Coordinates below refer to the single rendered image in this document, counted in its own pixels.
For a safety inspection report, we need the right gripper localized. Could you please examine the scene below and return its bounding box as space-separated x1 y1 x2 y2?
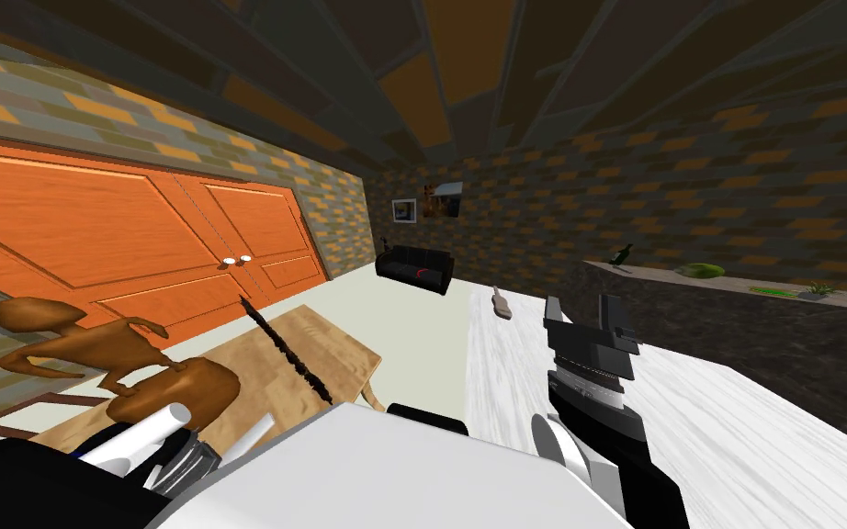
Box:
544 293 643 382

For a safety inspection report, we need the dark counter with plants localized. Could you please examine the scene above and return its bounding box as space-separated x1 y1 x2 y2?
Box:
561 243 847 460

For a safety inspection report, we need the black sofa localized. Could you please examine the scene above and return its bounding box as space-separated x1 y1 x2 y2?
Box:
374 243 457 297

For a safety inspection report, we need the white table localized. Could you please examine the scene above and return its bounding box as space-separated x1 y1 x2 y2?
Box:
463 282 847 529

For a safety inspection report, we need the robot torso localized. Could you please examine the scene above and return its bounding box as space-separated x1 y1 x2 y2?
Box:
142 401 634 529

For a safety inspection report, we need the black rough stick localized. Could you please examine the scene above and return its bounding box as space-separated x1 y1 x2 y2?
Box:
239 295 335 406

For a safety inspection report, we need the light wooden table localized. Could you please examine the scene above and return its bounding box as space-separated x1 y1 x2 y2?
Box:
29 304 388 456

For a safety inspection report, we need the orange door leaf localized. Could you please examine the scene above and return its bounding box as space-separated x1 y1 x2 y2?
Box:
172 174 331 304
0 138 272 333

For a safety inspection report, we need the brown animal sculpture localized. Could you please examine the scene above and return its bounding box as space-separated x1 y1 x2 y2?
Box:
0 297 242 433

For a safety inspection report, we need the orange wall picture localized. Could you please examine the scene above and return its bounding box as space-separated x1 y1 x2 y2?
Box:
423 181 465 220

